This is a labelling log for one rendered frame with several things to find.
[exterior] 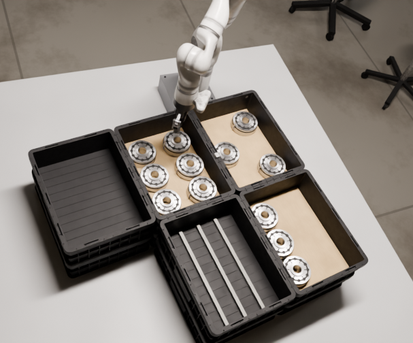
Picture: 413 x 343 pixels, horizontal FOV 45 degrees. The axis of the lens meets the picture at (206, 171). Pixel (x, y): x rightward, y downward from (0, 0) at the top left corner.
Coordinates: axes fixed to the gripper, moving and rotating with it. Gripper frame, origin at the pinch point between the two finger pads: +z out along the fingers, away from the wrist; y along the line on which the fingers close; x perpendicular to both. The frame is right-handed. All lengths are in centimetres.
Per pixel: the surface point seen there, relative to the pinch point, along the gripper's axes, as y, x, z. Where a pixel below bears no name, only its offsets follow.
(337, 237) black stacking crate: 12, 66, 14
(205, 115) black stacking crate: -19.8, 6.1, 14.0
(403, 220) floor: -71, 130, 100
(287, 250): 24, 50, 15
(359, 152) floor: -109, 98, 100
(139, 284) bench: 48, 7, 31
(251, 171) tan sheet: -4.5, 30.1, 17.4
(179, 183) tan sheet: 12.0, 6.9, 17.4
